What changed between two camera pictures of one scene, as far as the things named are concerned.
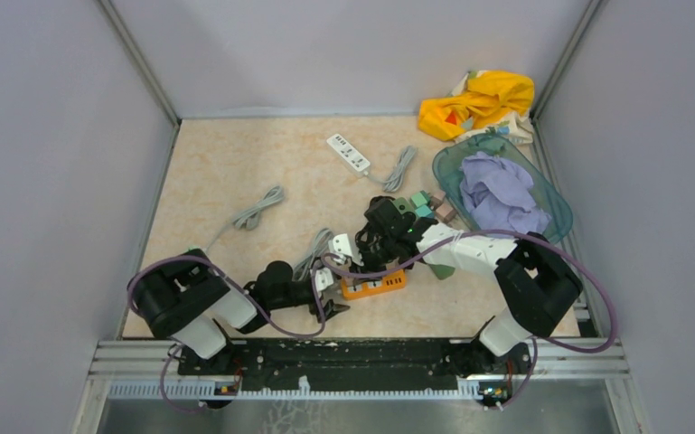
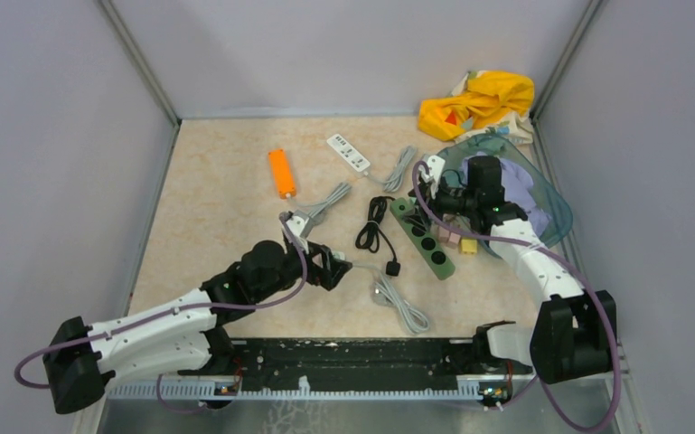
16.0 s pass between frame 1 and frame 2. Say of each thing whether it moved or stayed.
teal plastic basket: stayed
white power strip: stayed
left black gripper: moved
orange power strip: moved
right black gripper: moved
